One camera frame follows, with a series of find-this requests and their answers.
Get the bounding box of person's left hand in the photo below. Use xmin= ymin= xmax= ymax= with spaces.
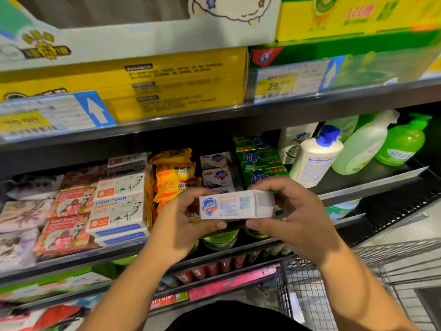
xmin=148 ymin=188 xmax=228 ymax=263

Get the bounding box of person's right hand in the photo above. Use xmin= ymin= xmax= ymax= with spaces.
xmin=247 ymin=177 xmax=340 ymax=268

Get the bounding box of stack of yellow soap boxes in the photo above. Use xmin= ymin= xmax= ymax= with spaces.
xmin=150 ymin=148 xmax=202 ymax=218

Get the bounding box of white blue shield soap box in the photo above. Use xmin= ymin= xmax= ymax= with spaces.
xmin=200 ymin=189 xmax=277 ymax=220

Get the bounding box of white hand sanitizer bottle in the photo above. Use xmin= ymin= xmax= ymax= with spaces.
xmin=277 ymin=122 xmax=319 ymax=166
xmin=289 ymin=125 xmax=344 ymax=188

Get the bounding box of stack of white orange soap boxes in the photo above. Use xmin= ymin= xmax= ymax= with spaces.
xmin=86 ymin=151 xmax=154 ymax=247

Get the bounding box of stack of white purple soap boxes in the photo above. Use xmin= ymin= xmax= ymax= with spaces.
xmin=200 ymin=151 xmax=238 ymax=194

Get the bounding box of stack of green soap boxes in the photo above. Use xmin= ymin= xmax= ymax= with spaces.
xmin=232 ymin=136 xmax=290 ymax=190

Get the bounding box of pale green hand sanitizer bottle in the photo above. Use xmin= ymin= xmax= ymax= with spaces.
xmin=327 ymin=115 xmax=361 ymax=142

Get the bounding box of stack of pink soap boxes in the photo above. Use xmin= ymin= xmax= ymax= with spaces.
xmin=34 ymin=165 xmax=107 ymax=258

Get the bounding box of bright green hand sanitizer bottle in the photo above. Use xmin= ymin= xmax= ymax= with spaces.
xmin=374 ymin=112 xmax=434 ymax=167

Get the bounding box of person's left forearm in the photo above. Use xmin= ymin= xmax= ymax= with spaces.
xmin=79 ymin=248 xmax=190 ymax=331

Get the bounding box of person's right forearm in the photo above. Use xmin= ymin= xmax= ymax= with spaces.
xmin=317 ymin=245 xmax=418 ymax=331

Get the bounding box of row of blue white tubes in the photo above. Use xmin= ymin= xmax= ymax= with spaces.
xmin=157 ymin=272 xmax=181 ymax=290

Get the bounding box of row of red tubes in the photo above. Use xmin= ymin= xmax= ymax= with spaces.
xmin=175 ymin=248 xmax=277 ymax=283

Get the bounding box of yellow red flat pack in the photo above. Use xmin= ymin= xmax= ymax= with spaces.
xmin=150 ymin=291 xmax=190 ymax=309

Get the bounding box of pink flat pack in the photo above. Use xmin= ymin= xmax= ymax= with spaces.
xmin=188 ymin=265 xmax=278 ymax=302

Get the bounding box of pile of colourful packets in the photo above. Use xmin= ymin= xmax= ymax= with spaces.
xmin=62 ymin=293 xmax=104 ymax=328

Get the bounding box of green white carton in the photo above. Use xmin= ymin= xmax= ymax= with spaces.
xmin=0 ymin=268 xmax=111 ymax=304

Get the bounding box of white blue price tag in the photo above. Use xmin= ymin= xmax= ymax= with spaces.
xmin=254 ymin=55 xmax=347 ymax=104
xmin=0 ymin=91 xmax=117 ymax=142
xmin=420 ymin=55 xmax=441 ymax=80

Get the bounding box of flat yellow box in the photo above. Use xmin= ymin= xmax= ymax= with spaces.
xmin=0 ymin=46 xmax=249 ymax=125

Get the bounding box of red white packet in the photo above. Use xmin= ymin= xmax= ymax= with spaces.
xmin=0 ymin=303 xmax=84 ymax=331

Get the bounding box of large yellow box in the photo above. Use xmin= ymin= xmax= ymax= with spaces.
xmin=0 ymin=0 xmax=283 ymax=72

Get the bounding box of wire basket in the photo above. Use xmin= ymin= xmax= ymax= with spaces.
xmin=276 ymin=238 xmax=441 ymax=331

